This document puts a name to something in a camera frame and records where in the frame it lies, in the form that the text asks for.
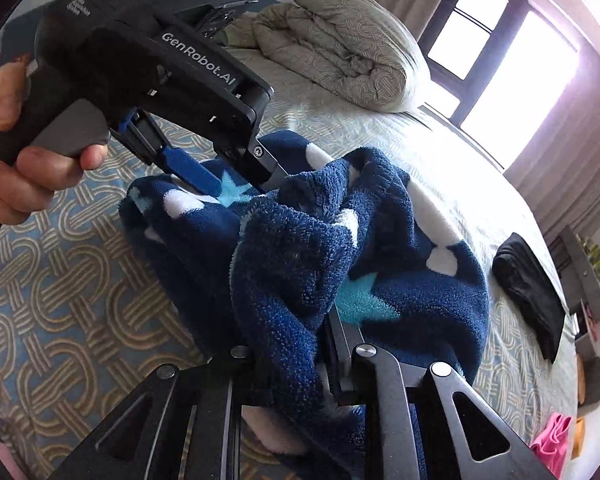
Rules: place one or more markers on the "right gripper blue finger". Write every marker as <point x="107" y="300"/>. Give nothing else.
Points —
<point x="341" y="340"/>

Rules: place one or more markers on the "pink cloth on floor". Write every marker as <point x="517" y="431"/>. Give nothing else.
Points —
<point x="550" y="446"/>

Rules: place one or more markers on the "folded beige duvet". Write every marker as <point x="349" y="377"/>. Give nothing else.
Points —
<point x="356" y="49"/>

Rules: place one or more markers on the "dark grey side shelf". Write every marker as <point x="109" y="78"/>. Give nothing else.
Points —
<point x="581" y="288"/>

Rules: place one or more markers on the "navy fleece star pants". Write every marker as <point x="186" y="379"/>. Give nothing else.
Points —
<point x="355" y="235"/>

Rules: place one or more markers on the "dark framed window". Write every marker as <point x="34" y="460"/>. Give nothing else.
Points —
<point x="497" y="67"/>

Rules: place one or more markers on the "patterned blue beige bedspread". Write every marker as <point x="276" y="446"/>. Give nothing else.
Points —
<point x="83" y="319"/>

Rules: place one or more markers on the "person's left hand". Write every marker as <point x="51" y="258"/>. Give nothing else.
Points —
<point x="30" y="184"/>

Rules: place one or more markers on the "folded black garment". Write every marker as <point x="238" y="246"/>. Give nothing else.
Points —
<point x="522" y="277"/>

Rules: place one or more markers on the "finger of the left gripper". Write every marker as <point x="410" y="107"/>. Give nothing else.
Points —
<point x="142" y="136"/>

